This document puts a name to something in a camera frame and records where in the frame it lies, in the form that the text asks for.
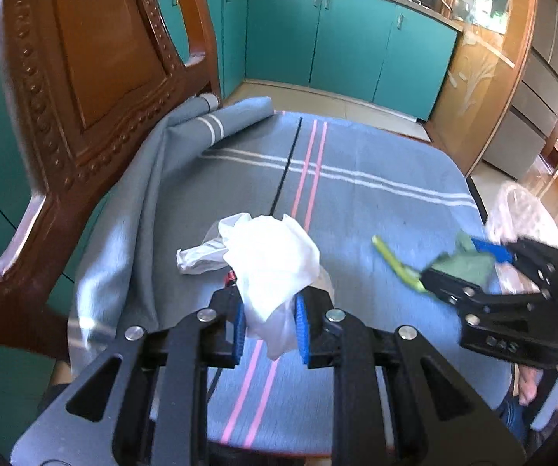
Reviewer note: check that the person's right hand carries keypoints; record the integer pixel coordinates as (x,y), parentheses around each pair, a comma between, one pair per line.
(533,383)

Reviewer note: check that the clear trash bag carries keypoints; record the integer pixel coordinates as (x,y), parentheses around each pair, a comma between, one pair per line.
(521,213)

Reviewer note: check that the blue striped cloth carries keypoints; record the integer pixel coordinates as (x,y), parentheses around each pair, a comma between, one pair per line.
(380,194)

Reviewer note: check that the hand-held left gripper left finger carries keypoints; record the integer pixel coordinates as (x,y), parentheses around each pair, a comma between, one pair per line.
(239,335)

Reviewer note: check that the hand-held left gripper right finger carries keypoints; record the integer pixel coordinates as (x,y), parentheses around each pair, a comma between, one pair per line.
(302,335)

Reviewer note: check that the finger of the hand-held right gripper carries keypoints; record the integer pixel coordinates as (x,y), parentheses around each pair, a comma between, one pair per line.
(492,250)
(453,291)

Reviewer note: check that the grey refrigerator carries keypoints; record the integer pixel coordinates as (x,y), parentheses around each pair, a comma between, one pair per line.
(531,107)

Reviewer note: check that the person's right leg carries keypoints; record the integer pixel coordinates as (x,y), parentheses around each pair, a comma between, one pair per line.
(514,420)

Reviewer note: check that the dark green wrapper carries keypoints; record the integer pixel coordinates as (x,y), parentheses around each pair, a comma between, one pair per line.
(470,267)

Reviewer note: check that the carved dark wooden chair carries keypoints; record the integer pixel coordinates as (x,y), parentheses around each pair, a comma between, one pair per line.
(104,58)

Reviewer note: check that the wood framed glass sliding door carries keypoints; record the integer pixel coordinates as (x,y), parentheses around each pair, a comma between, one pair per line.
(482,73)

